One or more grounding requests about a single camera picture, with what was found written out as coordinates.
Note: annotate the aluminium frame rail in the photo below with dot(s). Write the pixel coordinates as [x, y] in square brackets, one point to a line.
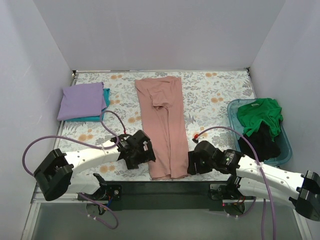
[67, 220]

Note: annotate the blue plastic bin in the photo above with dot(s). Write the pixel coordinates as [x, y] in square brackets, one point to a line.
[281, 140]

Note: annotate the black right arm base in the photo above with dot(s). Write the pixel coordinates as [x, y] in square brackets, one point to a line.
[228, 190]

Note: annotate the green t-shirt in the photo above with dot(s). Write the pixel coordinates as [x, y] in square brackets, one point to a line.
[262, 110]

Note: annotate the pink t-shirt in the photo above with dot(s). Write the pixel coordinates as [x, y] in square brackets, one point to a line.
[162, 116]

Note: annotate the floral patterned tablecloth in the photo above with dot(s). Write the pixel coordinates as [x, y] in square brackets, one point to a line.
[206, 95]

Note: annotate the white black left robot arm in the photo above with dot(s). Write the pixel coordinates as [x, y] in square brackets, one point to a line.
[59, 172]

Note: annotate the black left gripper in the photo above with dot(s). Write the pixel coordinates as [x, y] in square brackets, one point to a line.
[139, 157]

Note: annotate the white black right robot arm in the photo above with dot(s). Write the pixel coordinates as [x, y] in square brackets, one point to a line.
[250, 179]

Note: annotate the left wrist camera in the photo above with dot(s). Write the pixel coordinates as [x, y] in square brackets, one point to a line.
[139, 141]

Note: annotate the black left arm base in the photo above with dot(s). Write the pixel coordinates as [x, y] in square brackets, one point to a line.
[106, 192]

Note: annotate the black t-shirt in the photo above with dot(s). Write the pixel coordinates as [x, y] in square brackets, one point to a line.
[263, 144]

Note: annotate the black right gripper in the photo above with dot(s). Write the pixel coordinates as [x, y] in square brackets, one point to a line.
[194, 165]

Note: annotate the folded teal t-shirt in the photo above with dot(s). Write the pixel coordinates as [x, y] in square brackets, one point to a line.
[106, 97]

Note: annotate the folded purple t-shirt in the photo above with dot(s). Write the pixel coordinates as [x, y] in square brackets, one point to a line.
[82, 100]

